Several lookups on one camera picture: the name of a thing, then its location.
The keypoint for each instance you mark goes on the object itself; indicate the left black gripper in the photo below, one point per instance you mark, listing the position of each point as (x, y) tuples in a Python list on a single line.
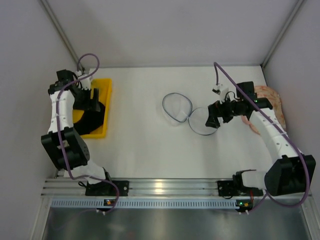
[(89, 100)]

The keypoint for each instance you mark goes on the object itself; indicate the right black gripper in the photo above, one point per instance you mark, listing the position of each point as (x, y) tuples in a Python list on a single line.
[(217, 111)]

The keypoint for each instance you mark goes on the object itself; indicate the black bra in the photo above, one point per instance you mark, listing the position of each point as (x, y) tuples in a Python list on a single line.
[(90, 121)]

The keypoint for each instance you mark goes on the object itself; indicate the white mesh laundry bag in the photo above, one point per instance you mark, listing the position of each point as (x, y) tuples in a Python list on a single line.
[(178, 109)]

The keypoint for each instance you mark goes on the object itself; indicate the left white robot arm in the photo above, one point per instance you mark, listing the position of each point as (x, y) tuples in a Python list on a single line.
[(64, 146)]

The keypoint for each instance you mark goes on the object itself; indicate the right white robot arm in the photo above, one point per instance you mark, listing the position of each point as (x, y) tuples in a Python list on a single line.
[(291, 171)]

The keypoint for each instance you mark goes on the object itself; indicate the pink patterned bra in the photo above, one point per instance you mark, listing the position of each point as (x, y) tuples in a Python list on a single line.
[(274, 99)]

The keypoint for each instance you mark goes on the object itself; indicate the yellow plastic tray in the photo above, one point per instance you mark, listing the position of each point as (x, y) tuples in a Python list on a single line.
[(105, 92)]

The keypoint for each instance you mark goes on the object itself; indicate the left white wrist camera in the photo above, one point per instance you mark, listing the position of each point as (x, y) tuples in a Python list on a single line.
[(85, 82)]

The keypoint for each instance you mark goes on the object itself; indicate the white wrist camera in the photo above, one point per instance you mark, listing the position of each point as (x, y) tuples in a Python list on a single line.
[(220, 89), (85, 82)]

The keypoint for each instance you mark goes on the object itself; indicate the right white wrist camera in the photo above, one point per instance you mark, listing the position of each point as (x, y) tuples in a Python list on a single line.
[(220, 89)]

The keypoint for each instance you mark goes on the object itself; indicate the aluminium mounting rail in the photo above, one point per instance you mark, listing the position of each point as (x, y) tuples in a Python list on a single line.
[(140, 187)]

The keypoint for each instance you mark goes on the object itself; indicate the perforated cable duct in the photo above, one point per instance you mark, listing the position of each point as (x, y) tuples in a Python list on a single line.
[(151, 203)]

